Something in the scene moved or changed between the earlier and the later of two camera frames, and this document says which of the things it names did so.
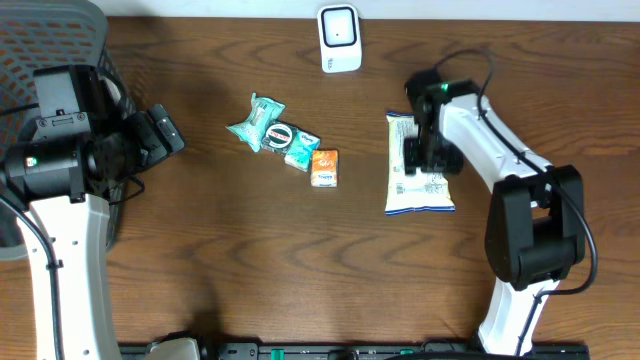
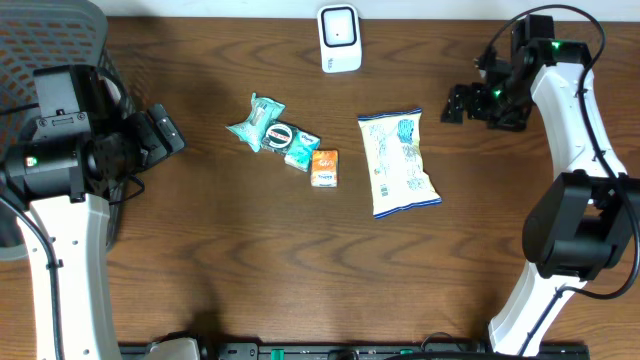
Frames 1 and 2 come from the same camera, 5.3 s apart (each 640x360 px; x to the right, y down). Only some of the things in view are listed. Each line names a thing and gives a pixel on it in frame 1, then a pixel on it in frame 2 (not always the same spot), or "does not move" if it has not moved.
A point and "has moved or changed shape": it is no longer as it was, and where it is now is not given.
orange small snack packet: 324,168 does not move
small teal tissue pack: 300,154 does not move
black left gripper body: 148,138 does not move
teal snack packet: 265,112 does not move
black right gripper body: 432,149 -> 500,101
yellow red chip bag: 420,191 has moved or changed shape
